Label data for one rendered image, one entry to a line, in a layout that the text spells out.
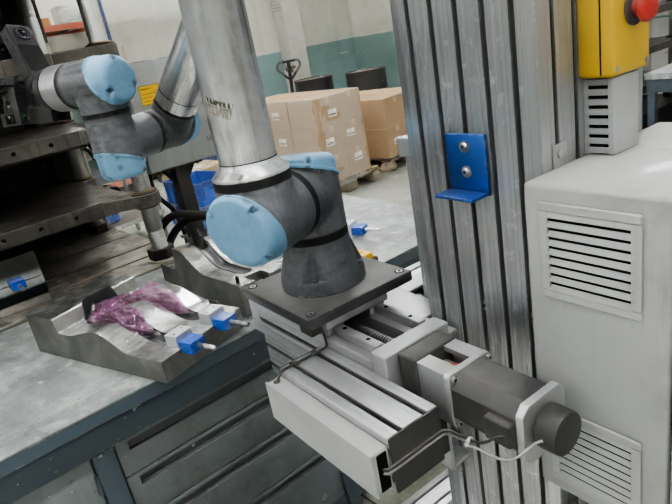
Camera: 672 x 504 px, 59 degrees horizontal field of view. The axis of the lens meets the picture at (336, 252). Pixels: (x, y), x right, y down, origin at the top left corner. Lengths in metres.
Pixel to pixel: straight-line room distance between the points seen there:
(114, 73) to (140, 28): 7.75
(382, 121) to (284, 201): 5.30
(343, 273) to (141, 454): 0.76
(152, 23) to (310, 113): 3.91
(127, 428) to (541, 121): 1.10
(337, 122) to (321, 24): 4.95
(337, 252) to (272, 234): 0.19
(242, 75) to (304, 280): 0.36
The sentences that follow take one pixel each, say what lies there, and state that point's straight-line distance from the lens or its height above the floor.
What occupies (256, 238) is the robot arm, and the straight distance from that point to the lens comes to 0.83.
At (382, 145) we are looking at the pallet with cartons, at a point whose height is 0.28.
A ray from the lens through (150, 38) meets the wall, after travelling 8.78.
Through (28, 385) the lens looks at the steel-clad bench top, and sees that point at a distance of 1.60.
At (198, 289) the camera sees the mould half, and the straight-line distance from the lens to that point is 1.76.
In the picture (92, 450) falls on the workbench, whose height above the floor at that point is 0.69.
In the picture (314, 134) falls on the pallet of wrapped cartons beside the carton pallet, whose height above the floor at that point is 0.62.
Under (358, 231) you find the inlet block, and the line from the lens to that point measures 1.93.
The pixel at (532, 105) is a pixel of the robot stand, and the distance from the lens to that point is 0.80.
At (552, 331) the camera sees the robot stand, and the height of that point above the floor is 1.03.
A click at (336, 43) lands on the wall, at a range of 10.51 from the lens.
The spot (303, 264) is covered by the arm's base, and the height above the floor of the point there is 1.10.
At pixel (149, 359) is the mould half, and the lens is 1.37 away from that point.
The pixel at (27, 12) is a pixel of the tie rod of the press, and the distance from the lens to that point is 2.80.
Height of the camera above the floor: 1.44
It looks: 20 degrees down
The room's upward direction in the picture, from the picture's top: 11 degrees counter-clockwise
